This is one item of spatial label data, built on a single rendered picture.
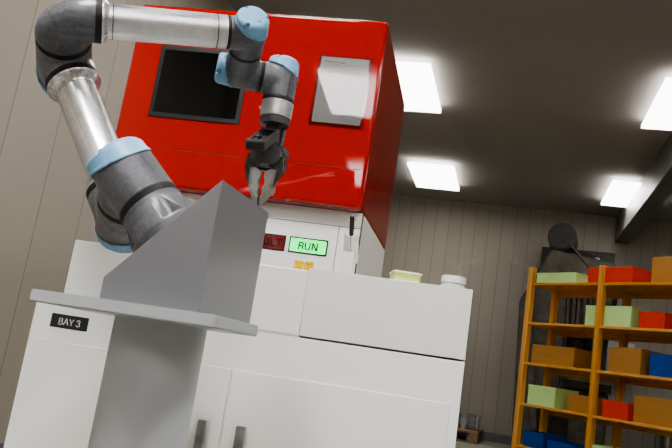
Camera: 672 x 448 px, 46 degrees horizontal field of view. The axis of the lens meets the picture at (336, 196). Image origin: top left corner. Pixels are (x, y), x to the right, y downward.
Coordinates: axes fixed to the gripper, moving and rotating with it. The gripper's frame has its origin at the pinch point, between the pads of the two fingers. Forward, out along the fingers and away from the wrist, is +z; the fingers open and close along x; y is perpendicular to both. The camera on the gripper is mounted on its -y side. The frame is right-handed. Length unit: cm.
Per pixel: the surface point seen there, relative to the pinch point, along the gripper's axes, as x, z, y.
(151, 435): -2, 49, -44
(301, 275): -13.5, 16.0, -4.0
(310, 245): -1, 0, 58
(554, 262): -155, -138, 903
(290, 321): -12.7, 26.0, -4.0
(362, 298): -27.3, 19.1, -4.0
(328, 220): -5, -8, 58
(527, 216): -122, -223, 1023
